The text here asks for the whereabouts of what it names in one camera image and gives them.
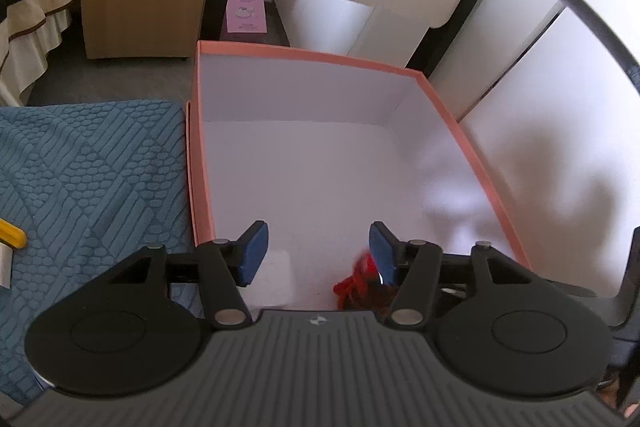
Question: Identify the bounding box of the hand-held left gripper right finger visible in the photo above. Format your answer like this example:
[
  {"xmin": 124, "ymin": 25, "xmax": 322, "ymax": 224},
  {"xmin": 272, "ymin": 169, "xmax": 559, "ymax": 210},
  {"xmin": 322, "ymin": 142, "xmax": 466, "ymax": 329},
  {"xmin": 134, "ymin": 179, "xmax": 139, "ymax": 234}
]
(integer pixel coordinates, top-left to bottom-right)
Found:
[{"xmin": 369, "ymin": 222, "xmax": 543, "ymax": 328}]

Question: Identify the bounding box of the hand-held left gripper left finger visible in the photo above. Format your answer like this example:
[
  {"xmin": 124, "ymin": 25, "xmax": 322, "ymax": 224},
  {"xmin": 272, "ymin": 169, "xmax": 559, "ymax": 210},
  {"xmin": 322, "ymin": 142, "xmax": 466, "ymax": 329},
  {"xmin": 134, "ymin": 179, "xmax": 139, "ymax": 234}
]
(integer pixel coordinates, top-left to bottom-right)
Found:
[{"xmin": 102, "ymin": 221, "xmax": 269, "ymax": 328}]

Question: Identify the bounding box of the pink cardboard box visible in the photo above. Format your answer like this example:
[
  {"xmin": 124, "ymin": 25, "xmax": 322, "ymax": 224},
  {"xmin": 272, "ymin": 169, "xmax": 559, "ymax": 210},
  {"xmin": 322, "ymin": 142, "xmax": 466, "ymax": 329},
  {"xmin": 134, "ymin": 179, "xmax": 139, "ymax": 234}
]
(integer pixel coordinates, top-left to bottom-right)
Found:
[{"xmin": 186, "ymin": 40, "xmax": 532, "ymax": 312}]

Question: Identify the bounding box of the white rectangular block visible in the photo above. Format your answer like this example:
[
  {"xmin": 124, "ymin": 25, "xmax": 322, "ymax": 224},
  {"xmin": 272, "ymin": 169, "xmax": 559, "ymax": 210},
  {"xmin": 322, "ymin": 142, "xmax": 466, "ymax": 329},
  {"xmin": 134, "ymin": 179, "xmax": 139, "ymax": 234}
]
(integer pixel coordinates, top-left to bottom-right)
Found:
[{"xmin": 248, "ymin": 251, "xmax": 292, "ymax": 310}]

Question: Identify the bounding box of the red toy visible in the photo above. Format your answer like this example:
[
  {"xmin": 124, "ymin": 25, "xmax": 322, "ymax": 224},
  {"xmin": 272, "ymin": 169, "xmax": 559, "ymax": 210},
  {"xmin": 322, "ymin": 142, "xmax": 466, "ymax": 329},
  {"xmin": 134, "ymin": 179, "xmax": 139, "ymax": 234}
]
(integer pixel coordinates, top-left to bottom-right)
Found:
[{"xmin": 333, "ymin": 252, "xmax": 401, "ymax": 312}]

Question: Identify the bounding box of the blue textured blanket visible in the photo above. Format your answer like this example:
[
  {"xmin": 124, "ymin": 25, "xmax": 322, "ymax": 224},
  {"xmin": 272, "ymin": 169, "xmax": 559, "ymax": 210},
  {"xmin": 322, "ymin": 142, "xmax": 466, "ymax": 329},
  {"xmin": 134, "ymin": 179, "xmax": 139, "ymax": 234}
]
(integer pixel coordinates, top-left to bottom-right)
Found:
[{"xmin": 0, "ymin": 99, "xmax": 203, "ymax": 405}]

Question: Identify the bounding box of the yellow plastic object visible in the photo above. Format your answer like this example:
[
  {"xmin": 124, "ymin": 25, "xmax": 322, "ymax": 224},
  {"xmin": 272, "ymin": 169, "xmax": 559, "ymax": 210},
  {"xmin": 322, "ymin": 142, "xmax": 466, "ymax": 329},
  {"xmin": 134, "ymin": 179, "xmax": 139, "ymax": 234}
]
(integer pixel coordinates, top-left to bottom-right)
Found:
[{"xmin": 0, "ymin": 218, "xmax": 27, "ymax": 251}]

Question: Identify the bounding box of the pink carton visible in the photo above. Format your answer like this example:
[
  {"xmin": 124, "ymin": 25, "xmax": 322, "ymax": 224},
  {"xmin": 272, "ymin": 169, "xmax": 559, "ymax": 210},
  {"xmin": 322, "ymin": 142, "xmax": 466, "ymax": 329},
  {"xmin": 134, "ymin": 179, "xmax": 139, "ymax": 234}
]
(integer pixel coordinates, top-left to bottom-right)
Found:
[{"xmin": 225, "ymin": 0, "xmax": 267, "ymax": 34}]

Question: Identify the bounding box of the black curved tube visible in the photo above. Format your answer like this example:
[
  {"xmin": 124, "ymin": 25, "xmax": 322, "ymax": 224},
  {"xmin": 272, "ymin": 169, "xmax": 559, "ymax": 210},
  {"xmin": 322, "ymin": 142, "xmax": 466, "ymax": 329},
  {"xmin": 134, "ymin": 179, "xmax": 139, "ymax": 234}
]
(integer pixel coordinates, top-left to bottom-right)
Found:
[{"xmin": 504, "ymin": 0, "xmax": 640, "ymax": 95}]

